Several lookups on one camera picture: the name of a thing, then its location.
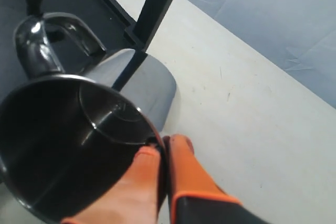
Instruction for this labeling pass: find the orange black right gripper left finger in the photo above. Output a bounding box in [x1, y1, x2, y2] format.
[61, 147, 161, 223]

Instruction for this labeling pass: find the black two-tier shelf rack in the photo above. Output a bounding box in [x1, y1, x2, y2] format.
[1, 0, 172, 97]

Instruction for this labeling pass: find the stainless steel mug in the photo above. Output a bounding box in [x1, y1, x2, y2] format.
[1, 13, 177, 223]

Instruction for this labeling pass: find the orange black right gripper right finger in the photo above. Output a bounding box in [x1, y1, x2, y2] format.
[167, 134, 265, 223]

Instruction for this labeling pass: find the grey backdrop cloth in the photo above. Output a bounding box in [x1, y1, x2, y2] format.
[188, 0, 335, 106]

